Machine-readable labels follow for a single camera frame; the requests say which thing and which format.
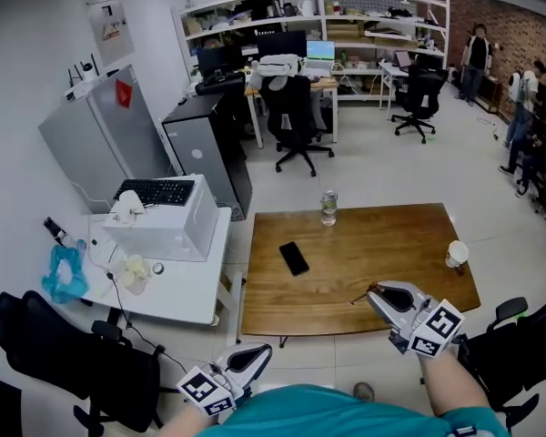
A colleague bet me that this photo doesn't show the person's right forearm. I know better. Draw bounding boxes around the person's right forearm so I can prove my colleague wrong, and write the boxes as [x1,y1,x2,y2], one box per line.
[418,351,493,422]

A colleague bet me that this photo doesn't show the black smartphone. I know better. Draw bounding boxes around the black smartphone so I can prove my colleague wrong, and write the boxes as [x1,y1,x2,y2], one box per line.
[278,240,311,278]

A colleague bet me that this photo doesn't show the black computer cabinet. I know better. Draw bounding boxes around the black computer cabinet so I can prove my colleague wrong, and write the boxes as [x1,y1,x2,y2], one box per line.
[160,89,254,221]

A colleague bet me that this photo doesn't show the white shelving unit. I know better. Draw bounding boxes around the white shelving unit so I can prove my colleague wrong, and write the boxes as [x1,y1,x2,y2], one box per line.
[169,0,452,109]

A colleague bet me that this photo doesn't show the black swivel office chair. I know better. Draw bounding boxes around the black swivel office chair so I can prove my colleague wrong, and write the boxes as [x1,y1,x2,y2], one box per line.
[390,63,450,146]
[256,73,336,178]

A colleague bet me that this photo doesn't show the black bottle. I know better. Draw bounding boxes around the black bottle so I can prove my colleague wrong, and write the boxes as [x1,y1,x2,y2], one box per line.
[43,216,69,241]

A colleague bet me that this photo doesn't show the clear plastic bottle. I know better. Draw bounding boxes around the clear plastic bottle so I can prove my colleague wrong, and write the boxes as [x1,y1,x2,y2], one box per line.
[319,189,339,228]

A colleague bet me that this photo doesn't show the white cup container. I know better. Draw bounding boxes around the white cup container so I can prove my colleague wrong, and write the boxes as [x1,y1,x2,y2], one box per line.
[444,239,470,275]

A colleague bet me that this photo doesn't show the person's left forearm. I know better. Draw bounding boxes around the person's left forearm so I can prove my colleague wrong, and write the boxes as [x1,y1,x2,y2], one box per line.
[156,416,222,437]

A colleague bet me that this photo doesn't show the white jacket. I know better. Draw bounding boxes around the white jacket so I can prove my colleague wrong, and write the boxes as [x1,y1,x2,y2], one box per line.
[249,54,307,91]

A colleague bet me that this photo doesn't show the open laptop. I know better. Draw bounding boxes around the open laptop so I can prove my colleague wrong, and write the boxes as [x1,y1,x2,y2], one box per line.
[305,39,338,71]

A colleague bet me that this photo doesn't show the small brown spoon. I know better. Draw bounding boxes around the small brown spoon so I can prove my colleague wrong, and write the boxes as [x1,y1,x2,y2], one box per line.
[349,283,379,306]

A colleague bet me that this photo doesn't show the grey refrigerator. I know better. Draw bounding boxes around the grey refrigerator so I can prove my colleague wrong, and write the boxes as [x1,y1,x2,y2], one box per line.
[36,64,184,216]

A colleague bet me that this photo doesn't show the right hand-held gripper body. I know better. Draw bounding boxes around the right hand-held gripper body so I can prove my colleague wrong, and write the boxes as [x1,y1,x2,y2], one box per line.
[389,297,466,360]

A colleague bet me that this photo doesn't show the black office chair green accent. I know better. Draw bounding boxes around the black office chair green accent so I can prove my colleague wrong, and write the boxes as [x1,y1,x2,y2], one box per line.
[456,283,546,432]

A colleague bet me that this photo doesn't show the white router with antennas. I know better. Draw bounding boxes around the white router with antennas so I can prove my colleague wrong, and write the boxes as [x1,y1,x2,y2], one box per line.
[62,52,102,103]

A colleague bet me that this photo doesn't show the black computer monitor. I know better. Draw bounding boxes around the black computer monitor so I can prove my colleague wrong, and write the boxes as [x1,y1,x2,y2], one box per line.
[255,29,309,63]
[196,45,248,82]

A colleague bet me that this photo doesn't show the wooden desk white legs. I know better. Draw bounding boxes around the wooden desk white legs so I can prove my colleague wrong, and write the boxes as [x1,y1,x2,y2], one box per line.
[244,74,339,150]

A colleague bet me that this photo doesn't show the blue plastic bag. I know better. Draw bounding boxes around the blue plastic bag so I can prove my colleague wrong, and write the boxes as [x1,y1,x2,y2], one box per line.
[40,243,90,305]

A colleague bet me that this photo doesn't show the black cable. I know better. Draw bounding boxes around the black cable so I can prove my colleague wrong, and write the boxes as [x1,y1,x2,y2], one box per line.
[106,270,188,375]

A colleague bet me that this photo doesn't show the white plastic box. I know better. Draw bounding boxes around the white plastic box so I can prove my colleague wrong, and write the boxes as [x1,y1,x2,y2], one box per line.
[101,173,220,264]

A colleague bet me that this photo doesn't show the stack of white cups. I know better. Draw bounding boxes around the stack of white cups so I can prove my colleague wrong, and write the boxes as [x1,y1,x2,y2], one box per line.
[121,254,149,296]

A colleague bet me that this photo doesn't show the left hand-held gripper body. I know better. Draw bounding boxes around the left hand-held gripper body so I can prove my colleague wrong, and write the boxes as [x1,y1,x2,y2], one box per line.
[176,361,252,425]

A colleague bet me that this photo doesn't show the white wall poster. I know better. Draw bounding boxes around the white wall poster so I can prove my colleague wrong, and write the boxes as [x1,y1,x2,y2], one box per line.
[86,0,137,67]

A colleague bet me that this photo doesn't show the white paper bag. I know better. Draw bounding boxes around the white paper bag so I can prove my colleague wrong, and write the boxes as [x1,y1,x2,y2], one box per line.
[108,189,147,225]

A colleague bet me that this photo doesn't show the person's teal shirt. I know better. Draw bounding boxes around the person's teal shirt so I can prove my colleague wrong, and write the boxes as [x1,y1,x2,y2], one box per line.
[217,382,511,437]

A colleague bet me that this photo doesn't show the person's brown shoe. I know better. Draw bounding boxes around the person's brown shoe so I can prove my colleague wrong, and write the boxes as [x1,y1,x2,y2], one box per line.
[351,381,376,404]

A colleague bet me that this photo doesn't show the black keyboard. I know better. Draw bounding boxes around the black keyboard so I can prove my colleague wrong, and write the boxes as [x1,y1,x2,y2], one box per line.
[112,178,197,208]

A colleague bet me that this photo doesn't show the black mesh office chair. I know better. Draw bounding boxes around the black mesh office chair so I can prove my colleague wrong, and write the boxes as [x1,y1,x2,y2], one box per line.
[0,289,166,437]

